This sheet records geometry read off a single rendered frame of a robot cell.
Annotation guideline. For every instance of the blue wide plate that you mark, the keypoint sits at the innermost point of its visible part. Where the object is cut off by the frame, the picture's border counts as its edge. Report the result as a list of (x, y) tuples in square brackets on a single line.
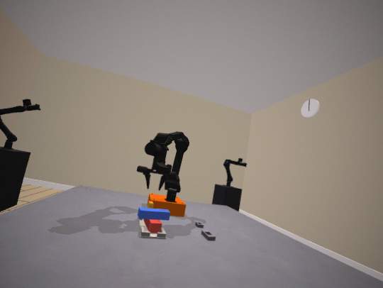
[(157, 214)]

